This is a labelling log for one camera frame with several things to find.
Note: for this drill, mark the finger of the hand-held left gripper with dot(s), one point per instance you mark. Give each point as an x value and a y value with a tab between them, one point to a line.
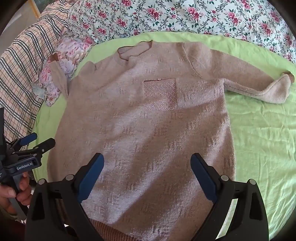
46	143
29	138

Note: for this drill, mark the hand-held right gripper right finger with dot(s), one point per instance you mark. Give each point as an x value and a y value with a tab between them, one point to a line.
203	176

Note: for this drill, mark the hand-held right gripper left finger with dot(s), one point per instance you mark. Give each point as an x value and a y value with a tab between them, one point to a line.
92	176

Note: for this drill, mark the beige knitted sweater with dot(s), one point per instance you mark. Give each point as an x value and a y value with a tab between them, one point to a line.
148	129

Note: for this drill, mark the person's left forearm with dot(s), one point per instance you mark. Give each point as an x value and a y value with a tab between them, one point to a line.
9	229

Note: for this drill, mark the person's left hand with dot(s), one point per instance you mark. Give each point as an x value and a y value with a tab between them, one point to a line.
24	187

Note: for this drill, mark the light green bed sheet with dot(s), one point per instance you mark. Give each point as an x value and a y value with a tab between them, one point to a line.
254	139

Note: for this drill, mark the plaid checked blanket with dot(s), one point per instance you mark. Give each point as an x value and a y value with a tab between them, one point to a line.
18	69

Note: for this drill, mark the pastel floral cloth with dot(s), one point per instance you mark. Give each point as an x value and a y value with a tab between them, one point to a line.
69	53

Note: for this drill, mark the wooden framed picture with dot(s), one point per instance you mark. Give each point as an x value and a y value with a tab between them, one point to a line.
36	10

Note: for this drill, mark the white floral quilt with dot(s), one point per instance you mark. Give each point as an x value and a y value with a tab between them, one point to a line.
185	16

